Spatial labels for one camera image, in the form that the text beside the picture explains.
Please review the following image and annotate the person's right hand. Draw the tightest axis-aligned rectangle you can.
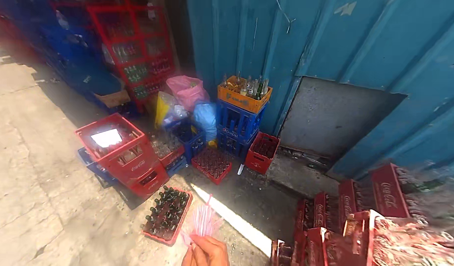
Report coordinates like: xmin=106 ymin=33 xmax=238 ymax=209
xmin=181 ymin=234 xmax=230 ymax=266

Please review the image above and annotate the bundle of pink straws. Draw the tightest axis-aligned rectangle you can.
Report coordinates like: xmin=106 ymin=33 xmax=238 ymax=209
xmin=181 ymin=194 xmax=224 ymax=246

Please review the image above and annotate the red bottle crate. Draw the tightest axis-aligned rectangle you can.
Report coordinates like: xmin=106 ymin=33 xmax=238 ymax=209
xmin=149 ymin=143 xmax=185 ymax=169
xmin=126 ymin=161 xmax=170 ymax=200
xmin=75 ymin=113 xmax=160 ymax=189
xmin=142 ymin=186 xmax=194 ymax=247
xmin=192 ymin=149 xmax=233 ymax=185
xmin=245 ymin=132 xmax=281 ymax=175

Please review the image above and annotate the pile of dark green bottles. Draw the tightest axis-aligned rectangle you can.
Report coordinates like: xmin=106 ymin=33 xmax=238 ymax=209
xmin=141 ymin=185 xmax=190 ymax=240

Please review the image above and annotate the blue bottle crate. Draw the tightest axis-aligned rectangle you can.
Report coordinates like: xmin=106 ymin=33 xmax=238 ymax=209
xmin=165 ymin=154 xmax=189 ymax=179
xmin=78 ymin=147 xmax=119 ymax=188
xmin=166 ymin=117 xmax=206 ymax=163

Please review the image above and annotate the group of brownish glass bottles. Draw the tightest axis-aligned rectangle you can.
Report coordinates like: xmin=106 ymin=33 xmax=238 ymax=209
xmin=195 ymin=146 xmax=231 ymax=179

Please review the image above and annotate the blue crate with white print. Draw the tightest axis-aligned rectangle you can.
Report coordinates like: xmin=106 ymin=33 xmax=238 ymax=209
xmin=216 ymin=98 xmax=267 ymax=142
xmin=217 ymin=127 xmax=259 ymax=160

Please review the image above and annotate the group of clear bottles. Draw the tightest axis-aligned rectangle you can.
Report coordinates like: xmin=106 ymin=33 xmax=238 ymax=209
xmin=147 ymin=132 xmax=182 ymax=159

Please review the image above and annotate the blue plastic bag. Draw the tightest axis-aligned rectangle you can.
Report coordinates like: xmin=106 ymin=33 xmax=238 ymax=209
xmin=193 ymin=102 xmax=217 ymax=142

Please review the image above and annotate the clear plastic bag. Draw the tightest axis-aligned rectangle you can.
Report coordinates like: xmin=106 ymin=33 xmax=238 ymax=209
xmin=162 ymin=94 xmax=191 ymax=129

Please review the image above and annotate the yellow plastic bag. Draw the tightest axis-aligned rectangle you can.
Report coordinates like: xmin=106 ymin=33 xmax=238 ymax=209
xmin=155 ymin=91 xmax=174 ymax=130

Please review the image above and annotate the white sheet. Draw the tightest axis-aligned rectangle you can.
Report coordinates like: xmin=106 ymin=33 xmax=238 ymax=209
xmin=91 ymin=129 xmax=123 ymax=149

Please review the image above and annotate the orange bottle crate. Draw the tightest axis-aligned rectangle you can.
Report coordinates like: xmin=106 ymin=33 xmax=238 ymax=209
xmin=217 ymin=76 xmax=273 ymax=114

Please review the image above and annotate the pink plastic bag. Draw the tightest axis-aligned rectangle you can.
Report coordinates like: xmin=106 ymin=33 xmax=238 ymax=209
xmin=166 ymin=75 xmax=210 ymax=112

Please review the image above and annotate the group of assorted glass bottles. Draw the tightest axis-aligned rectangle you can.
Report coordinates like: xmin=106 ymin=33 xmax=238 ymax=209
xmin=223 ymin=72 xmax=270 ymax=100

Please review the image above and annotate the brown cardboard box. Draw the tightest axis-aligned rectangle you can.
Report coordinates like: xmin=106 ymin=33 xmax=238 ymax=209
xmin=93 ymin=82 xmax=131 ymax=109

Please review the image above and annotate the grey metal panel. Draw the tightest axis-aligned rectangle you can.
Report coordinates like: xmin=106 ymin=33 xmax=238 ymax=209
xmin=279 ymin=76 xmax=408 ymax=173

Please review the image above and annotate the stack of red crates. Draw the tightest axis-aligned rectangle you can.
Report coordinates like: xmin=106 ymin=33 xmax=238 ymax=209
xmin=270 ymin=163 xmax=412 ymax=266

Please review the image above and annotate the red rack with bottles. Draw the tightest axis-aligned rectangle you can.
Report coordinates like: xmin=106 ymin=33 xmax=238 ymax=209
xmin=87 ymin=3 xmax=180 ymax=113

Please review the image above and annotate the stack of blue crates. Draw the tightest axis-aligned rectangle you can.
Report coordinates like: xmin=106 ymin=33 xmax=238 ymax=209
xmin=13 ymin=22 xmax=139 ymax=118

